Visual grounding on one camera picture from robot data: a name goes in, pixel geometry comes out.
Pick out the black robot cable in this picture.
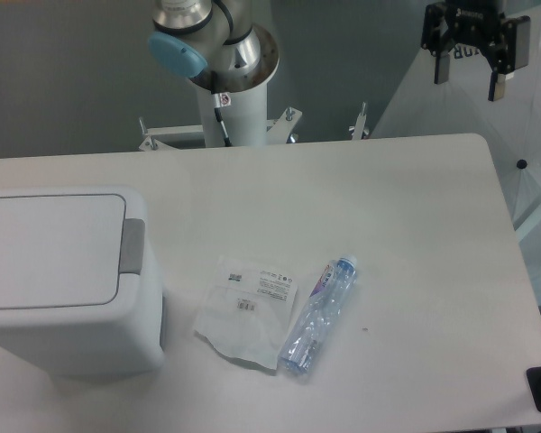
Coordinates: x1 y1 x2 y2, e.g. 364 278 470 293
210 71 233 148

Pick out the empty clear plastic bottle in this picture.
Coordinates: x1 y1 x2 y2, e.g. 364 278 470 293
278 254 357 376

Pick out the white metal base frame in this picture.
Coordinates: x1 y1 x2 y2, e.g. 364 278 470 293
137 103 371 152

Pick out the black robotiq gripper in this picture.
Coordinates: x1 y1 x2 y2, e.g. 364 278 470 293
420 1 531 102

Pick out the white plastic trash can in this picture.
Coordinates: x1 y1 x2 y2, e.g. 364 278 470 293
0 185 165 375

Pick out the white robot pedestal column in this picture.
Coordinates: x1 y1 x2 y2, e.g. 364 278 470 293
194 84 267 148

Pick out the white trash can lid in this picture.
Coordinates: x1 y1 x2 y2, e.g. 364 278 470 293
0 195 125 309

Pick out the grey lid push button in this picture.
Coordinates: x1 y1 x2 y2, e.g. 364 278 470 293
119 218 145 275

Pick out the white plastic packaging bag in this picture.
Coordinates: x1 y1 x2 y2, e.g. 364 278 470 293
194 255 298 372

